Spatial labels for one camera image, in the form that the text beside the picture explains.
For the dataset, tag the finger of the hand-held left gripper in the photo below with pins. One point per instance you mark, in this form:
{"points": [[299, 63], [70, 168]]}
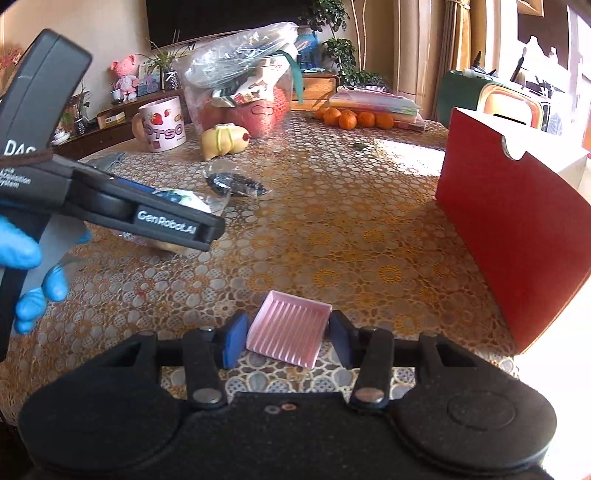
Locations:
{"points": [[175, 221]]}

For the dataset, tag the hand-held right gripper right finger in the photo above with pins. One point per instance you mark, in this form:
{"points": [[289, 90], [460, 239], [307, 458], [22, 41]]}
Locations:
{"points": [[340, 339]]}

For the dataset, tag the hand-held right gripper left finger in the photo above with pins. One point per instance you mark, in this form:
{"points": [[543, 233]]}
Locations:
{"points": [[235, 339]]}

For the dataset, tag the clear printed bread packet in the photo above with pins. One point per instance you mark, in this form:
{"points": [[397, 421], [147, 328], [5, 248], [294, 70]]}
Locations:
{"points": [[184, 199]]}

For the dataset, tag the pink ribbed tray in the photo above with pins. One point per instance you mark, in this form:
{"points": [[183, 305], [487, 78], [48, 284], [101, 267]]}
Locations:
{"points": [[288, 330]]}

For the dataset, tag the desktop with lace tablecloth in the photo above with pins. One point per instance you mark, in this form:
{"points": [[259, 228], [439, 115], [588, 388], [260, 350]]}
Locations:
{"points": [[341, 230]]}

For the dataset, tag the person's left hand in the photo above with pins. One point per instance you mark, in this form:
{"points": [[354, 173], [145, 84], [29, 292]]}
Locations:
{"points": [[21, 244]]}

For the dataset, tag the small yellow box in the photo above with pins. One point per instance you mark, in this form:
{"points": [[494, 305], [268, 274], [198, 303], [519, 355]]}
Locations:
{"points": [[111, 118]]}

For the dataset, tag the clear packet with dark contents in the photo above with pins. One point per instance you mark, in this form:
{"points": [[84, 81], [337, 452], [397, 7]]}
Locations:
{"points": [[233, 182]]}

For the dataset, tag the wooden television cabinet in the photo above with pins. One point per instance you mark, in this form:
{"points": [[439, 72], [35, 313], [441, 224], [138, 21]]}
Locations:
{"points": [[115, 124]]}

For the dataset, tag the yellow plush toy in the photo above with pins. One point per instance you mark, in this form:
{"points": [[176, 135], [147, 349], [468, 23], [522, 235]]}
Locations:
{"points": [[221, 141]]}

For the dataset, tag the pink plush doll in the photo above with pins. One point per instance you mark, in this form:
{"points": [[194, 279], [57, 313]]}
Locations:
{"points": [[125, 76]]}

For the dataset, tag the pink strawberry mug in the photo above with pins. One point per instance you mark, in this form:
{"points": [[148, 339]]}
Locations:
{"points": [[161, 127]]}

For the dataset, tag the blue picture card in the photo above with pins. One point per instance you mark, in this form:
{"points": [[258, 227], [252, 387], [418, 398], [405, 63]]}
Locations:
{"points": [[148, 83]]}

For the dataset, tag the plastic bag of sweet potatoes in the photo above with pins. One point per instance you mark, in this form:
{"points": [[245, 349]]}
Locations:
{"points": [[240, 110]]}

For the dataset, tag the potted grass plant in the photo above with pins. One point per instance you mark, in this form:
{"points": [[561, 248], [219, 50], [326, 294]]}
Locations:
{"points": [[168, 60]]}

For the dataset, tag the crumpled clear plastic bag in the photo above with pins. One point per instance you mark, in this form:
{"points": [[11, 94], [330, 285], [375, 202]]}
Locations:
{"points": [[235, 53]]}

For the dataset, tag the orange tangerine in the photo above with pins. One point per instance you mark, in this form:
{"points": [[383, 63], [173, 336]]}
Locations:
{"points": [[347, 121], [366, 119], [384, 121], [319, 113], [332, 116]]}

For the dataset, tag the wooden drawer cabinet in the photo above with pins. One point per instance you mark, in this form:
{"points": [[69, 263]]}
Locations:
{"points": [[316, 92]]}

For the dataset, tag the small green leaf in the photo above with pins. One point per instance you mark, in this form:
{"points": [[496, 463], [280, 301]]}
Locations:
{"points": [[360, 146]]}

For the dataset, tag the black television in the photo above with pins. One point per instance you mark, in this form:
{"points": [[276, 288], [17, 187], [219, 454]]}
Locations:
{"points": [[221, 21]]}

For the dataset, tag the red cardboard box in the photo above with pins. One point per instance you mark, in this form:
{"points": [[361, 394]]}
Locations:
{"points": [[517, 221]]}

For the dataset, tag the stack of colourful folders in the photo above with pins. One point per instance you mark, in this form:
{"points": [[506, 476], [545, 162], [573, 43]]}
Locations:
{"points": [[376, 101]]}

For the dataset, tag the green leafy houseplant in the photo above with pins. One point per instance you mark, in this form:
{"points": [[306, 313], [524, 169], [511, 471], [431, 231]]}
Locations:
{"points": [[339, 50]]}

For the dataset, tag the green stool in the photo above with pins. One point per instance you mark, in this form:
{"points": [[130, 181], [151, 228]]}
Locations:
{"points": [[466, 97]]}

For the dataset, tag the beige curtain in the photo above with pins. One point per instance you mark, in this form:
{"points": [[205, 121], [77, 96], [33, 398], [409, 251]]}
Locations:
{"points": [[452, 50]]}

